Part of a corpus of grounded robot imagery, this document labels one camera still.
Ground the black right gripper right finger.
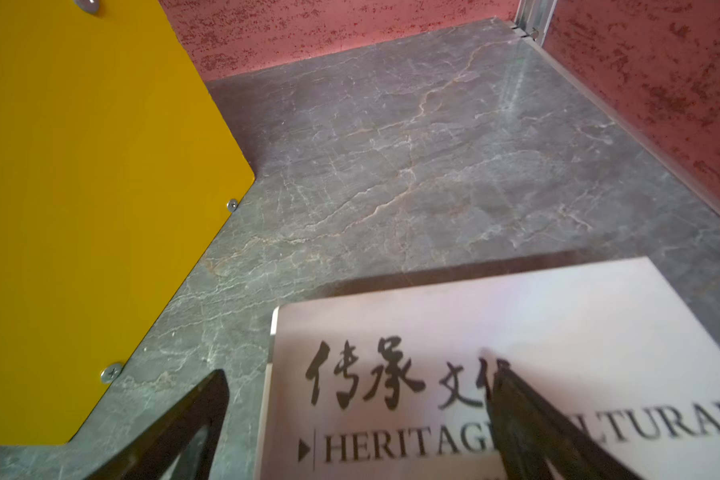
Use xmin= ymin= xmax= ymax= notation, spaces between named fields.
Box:
xmin=485 ymin=359 xmax=639 ymax=479

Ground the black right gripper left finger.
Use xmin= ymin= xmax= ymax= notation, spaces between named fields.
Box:
xmin=88 ymin=369 xmax=230 ymax=479

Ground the yellow pink blue bookshelf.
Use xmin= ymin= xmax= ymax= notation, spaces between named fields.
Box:
xmin=0 ymin=1 xmax=255 ymax=446

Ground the right corner aluminium profile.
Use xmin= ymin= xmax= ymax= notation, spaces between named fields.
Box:
xmin=514 ymin=0 xmax=557 ymax=44

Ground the white heritage cultural book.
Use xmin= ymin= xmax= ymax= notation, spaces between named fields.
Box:
xmin=255 ymin=258 xmax=720 ymax=479

